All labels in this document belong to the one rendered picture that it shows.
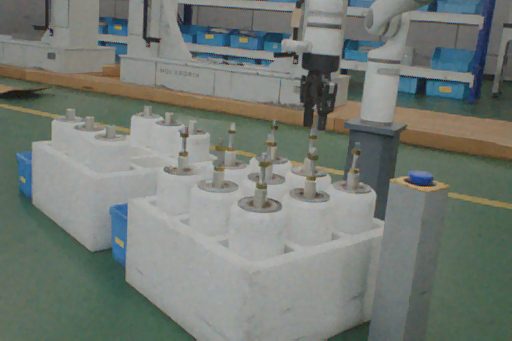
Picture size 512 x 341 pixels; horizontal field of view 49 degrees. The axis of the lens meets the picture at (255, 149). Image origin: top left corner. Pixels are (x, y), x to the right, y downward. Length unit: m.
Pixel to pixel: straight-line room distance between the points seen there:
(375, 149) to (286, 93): 1.78
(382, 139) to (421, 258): 0.65
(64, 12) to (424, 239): 3.71
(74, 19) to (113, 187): 3.12
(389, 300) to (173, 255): 0.39
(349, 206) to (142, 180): 0.53
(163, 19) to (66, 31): 0.80
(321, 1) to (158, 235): 0.54
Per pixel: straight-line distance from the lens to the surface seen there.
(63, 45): 4.39
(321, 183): 1.14
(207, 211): 0.99
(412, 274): 0.96
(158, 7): 3.92
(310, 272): 0.96
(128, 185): 1.35
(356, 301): 1.10
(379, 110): 1.57
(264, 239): 0.91
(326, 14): 1.11
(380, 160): 1.57
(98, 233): 1.35
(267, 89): 3.34
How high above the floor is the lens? 0.55
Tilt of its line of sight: 13 degrees down
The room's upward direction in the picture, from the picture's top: 5 degrees clockwise
